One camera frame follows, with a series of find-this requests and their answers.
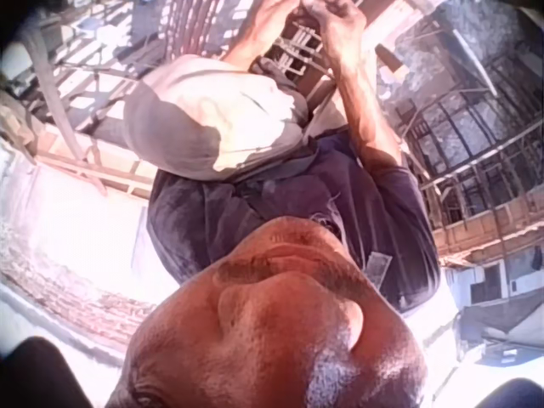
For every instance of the red brick wall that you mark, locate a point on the red brick wall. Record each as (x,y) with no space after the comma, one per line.
(76,293)

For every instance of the brown wooden plank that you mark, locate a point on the brown wooden plank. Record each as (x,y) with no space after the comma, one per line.
(389,57)

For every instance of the building frame with scaffolding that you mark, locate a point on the building frame with scaffolding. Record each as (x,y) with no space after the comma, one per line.
(472,127)

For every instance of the person's legs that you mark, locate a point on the person's legs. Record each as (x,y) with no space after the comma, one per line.
(204,127)

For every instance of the steel rebar grid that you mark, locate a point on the steel rebar grid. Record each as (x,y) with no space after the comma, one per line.
(297,55)

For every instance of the person's right hand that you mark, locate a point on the person's right hand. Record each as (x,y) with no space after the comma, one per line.
(344,30)

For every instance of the person's left hand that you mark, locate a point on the person's left hand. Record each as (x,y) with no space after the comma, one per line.
(268,23)

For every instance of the wooden formwork frame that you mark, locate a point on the wooden formwork frame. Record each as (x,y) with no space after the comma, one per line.
(85,161)

